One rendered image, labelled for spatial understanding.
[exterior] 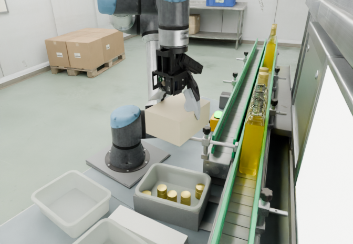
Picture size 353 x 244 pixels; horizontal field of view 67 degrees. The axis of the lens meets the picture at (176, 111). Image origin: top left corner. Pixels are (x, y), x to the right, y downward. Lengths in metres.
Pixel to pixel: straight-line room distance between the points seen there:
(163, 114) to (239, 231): 0.36
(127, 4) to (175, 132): 0.35
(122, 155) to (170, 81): 0.50
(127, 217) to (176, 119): 0.35
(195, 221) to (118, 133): 0.42
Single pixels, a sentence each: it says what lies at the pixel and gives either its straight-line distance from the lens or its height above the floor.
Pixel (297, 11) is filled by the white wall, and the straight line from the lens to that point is 6.77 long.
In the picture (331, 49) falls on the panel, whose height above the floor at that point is 1.32.
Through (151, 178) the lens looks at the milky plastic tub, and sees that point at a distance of 0.99.
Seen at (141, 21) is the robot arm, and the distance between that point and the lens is 1.10.
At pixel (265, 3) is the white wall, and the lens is 6.76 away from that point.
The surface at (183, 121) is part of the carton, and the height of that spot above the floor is 1.12.
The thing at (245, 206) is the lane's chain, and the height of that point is 0.88.
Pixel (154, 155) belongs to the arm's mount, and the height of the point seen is 0.76.
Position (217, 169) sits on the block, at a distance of 0.96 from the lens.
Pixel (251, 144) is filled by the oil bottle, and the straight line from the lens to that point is 0.85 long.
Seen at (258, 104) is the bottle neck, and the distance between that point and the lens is 0.80.
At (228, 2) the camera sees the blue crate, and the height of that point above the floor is 0.96.
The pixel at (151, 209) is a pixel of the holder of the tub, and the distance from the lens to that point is 0.91.
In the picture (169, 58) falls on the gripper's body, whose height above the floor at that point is 1.28.
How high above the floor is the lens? 1.46
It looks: 27 degrees down
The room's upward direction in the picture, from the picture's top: straight up
